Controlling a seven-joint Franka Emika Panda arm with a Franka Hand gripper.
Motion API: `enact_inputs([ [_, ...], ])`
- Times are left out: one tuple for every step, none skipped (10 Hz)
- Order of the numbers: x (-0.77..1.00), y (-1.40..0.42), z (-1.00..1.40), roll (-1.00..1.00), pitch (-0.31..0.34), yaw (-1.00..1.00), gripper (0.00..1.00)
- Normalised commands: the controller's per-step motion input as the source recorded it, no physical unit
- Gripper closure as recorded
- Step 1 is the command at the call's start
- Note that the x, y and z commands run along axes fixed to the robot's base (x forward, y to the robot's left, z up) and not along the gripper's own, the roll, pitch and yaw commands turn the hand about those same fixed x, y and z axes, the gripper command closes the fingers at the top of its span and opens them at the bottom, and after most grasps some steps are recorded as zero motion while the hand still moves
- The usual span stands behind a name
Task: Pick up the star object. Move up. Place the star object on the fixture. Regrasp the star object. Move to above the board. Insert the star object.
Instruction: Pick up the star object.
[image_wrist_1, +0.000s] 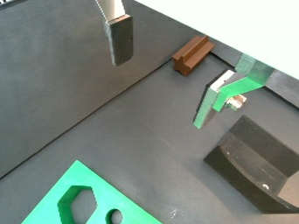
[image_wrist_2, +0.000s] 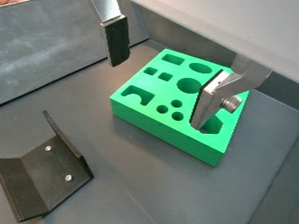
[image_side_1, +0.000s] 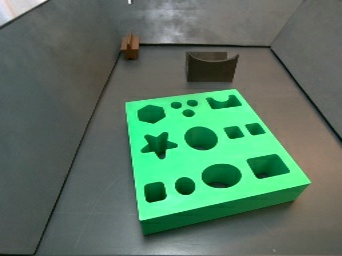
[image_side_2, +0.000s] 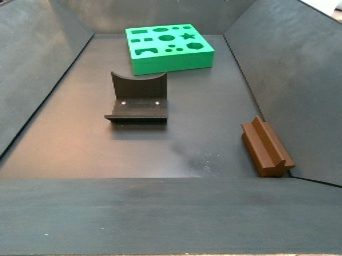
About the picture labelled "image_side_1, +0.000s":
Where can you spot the dark grey curved fixture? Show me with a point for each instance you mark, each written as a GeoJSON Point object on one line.
{"type": "Point", "coordinates": [210, 67]}

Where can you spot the brown star prism object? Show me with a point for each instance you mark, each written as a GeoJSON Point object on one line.
{"type": "Point", "coordinates": [130, 46]}

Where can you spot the green shape sorter block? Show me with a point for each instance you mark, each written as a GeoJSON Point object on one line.
{"type": "Point", "coordinates": [206, 160]}

